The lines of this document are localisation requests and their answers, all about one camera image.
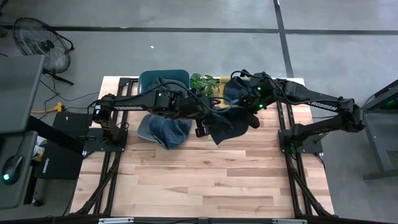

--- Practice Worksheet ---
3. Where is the white labelled container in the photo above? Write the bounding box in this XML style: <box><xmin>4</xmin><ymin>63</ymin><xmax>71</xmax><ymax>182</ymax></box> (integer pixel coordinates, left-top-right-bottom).
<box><xmin>32</xmin><ymin>136</ymin><xmax>47</xmax><ymax>162</ymax></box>

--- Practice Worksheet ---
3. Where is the black floor fan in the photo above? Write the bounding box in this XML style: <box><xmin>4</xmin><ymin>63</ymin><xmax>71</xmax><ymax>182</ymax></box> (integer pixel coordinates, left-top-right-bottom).
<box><xmin>12</xmin><ymin>17</ymin><xmax>75</xmax><ymax>85</ymax></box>

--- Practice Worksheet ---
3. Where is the grey metal cart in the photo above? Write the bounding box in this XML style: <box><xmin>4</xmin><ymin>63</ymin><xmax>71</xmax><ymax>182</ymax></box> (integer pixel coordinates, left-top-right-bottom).
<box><xmin>361</xmin><ymin>79</ymin><xmax>398</xmax><ymax>181</ymax></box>

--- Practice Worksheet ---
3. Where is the blue denim cap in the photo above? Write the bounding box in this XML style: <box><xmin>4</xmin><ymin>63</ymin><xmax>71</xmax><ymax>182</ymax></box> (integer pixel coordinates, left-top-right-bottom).
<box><xmin>148</xmin><ymin>114</ymin><xmax>193</xmax><ymax>150</ymax></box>

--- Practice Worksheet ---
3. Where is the green potted plant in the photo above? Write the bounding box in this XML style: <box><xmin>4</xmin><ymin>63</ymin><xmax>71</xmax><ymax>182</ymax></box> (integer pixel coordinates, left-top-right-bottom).
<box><xmin>190</xmin><ymin>73</ymin><xmax>220</xmax><ymax>98</ymax></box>

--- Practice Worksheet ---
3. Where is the black computer mouse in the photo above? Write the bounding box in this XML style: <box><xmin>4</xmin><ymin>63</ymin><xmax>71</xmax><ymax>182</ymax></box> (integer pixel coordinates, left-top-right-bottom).
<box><xmin>1</xmin><ymin>154</ymin><xmax>24</xmax><ymax>186</ymax></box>

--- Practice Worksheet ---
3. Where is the teal plastic bin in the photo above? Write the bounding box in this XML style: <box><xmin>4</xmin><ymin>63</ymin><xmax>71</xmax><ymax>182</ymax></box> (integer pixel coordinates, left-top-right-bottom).
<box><xmin>137</xmin><ymin>69</ymin><xmax>191</xmax><ymax>96</ymax></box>

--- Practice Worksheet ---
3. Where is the navy cap white label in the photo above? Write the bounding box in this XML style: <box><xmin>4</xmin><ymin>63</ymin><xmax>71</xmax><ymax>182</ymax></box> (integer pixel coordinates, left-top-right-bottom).
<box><xmin>206</xmin><ymin>105</ymin><xmax>261</xmax><ymax>146</ymax></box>

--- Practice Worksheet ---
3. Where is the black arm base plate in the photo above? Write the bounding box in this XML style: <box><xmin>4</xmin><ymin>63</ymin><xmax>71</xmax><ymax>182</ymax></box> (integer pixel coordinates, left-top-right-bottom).
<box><xmin>278</xmin><ymin>128</ymin><xmax>324</xmax><ymax>155</ymax></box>
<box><xmin>82</xmin><ymin>127</ymin><xmax>129</xmax><ymax>153</ymax></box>

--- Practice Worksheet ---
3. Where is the grey rounded desk top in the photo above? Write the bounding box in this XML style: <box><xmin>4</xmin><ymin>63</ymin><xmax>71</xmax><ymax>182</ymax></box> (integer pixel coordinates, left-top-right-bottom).
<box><xmin>0</xmin><ymin>130</ymin><xmax>39</xmax><ymax>210</ymax></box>

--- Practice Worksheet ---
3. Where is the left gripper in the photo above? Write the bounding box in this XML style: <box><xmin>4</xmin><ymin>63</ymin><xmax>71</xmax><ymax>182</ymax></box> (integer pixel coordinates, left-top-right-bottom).
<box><xmin>183</xmin><ymin>96</ymin><xmax>234</xmax><ymax>138</ymax></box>

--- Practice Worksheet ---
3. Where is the dark blue cap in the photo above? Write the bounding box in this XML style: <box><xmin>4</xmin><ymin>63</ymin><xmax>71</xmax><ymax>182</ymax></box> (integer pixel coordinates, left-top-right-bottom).
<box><xmin>223</xmin><ymin>76</ymin><xmax>249</xmax><ymax>105</ymax></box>

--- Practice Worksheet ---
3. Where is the black controller box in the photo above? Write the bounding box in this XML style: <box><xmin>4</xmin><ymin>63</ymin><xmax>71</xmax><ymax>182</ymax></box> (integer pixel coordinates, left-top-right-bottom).
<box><xmin>33</xmin><ymin>111</ymin><xmax>94</xmax><ymax>180</ymax></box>

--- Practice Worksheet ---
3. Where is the silver frame bracket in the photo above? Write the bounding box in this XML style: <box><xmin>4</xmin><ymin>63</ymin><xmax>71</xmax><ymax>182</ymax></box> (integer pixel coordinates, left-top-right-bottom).
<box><xmin>272</xmin><ymin>218</ymin><xmax>308</xmax><ymax>224</ymax></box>
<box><xmin>98</xmin><ymin>217</ymin><xmax>135</xmax><ymax>224</ymax></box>

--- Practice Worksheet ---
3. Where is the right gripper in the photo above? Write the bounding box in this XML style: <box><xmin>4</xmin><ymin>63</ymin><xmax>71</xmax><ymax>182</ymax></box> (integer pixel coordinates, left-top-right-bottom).
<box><xmin>244</xmin><ymin>90</ymin><xmax>269</xmax><ymax>129</ymax></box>

